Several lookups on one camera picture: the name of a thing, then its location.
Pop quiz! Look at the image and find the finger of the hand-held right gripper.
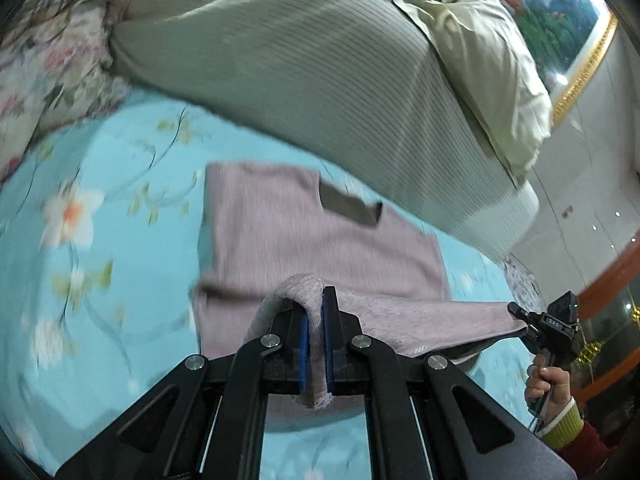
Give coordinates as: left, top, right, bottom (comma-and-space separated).
507, 301, 545, 333

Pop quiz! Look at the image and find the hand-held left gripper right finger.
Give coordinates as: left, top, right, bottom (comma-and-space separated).
322, 286, 577, 480

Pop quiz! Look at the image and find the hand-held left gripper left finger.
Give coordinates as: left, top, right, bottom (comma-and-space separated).
55, 305, 309, 480

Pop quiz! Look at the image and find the pink knit sweater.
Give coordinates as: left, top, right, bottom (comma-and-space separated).
190, 161, 529, 411

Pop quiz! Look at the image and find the person's right hand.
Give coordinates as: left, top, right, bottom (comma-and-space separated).
524, 363, 574, 424

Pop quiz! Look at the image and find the red-brown wooden cabinet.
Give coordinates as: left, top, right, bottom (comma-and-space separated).
570, 237, 640, 411

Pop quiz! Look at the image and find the blue floral bed sheet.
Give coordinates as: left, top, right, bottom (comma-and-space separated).
0, 85, 543, 480

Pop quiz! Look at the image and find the beige pillow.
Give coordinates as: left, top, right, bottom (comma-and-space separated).
390, 0, 554, 187

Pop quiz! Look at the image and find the green striped quilt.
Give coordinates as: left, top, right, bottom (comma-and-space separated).
107, 0, 541, 262

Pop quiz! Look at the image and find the gold framed landscape painting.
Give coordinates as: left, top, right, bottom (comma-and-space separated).
445, 0, 619, 129

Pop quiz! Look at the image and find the floral pillow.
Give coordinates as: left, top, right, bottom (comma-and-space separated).
0, 0, 133, 181

